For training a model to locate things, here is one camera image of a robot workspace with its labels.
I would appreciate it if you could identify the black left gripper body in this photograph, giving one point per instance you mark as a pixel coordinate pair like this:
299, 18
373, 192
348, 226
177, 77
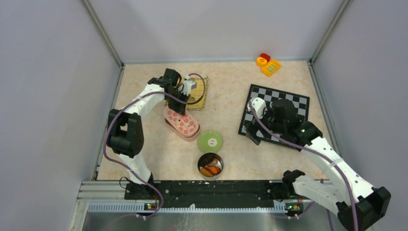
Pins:
173, 104

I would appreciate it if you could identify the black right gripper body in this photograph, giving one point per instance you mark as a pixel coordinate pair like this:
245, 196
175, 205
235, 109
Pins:
276, 126

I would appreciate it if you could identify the pink lunch box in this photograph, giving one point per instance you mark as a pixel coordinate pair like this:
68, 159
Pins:
186, 127

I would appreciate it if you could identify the pink lunch box lid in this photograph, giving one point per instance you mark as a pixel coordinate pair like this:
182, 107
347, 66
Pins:
168, 113

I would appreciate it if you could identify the brown meat piece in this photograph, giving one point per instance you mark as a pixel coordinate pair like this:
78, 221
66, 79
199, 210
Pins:
212, 163

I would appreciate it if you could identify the dark seaweed roll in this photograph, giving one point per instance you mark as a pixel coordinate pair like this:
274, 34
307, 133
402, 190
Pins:
208, 157

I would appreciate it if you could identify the orange chicken drumstick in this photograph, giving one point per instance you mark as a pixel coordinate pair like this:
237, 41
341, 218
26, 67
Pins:
215, 170

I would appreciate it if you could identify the orange fried food piece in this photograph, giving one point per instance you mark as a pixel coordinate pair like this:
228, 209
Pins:
206, 173

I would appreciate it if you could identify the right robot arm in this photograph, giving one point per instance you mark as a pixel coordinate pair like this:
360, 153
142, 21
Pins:
357, 203

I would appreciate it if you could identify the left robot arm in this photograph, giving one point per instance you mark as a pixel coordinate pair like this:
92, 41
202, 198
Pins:
125, 131

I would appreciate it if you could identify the bamboo mat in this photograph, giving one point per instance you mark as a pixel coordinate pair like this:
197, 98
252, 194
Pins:
197, 96

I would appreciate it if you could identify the checkerboard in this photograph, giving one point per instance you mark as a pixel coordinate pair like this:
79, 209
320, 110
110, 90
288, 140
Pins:
270, 95

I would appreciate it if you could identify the green round lid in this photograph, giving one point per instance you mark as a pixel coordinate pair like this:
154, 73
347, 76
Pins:
209, 142

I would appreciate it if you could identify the yellow toy block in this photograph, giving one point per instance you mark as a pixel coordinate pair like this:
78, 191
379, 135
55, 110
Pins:
271, 67

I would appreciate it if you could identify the orange round toy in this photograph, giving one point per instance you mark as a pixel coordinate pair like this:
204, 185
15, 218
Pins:
261, 61

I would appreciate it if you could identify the red toy block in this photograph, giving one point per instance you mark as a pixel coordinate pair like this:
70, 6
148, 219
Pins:
265, 57

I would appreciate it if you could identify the round steel container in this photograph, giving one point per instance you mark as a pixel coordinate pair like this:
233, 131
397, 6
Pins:
220, 165

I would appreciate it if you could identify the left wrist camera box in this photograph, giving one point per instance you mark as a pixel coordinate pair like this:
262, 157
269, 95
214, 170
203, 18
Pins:
187, 85

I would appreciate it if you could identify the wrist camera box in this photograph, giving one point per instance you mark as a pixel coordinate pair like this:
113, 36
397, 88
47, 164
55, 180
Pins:
257, 107
187, 85

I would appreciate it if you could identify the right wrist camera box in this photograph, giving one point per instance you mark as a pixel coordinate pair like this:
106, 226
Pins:
257, 107

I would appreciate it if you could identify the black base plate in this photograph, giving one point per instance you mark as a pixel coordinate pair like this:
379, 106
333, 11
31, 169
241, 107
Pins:
203, 194

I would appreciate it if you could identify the aluminium frame rail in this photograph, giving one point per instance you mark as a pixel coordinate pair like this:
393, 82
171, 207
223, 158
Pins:
108, 196

